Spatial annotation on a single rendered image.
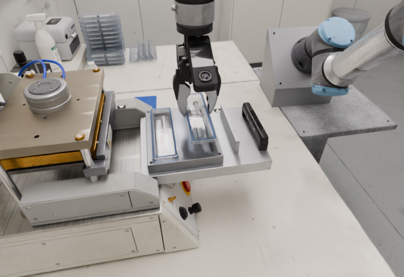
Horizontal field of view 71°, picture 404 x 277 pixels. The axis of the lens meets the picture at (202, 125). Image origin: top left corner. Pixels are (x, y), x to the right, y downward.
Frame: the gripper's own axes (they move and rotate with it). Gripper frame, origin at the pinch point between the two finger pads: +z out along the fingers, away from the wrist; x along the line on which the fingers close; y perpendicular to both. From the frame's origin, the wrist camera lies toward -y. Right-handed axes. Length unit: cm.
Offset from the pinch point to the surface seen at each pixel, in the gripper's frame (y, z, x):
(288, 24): 205, 56, -124
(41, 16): 83, 1, 55
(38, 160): -10.3, -0.4, 32.0
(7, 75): 14.9, -5.8, 43.5
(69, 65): 84, 25, 50
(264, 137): -7.3, 3.6, -14.2
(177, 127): 1.6, 5.0, 4.7
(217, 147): -7.2, 5.0, -3.3
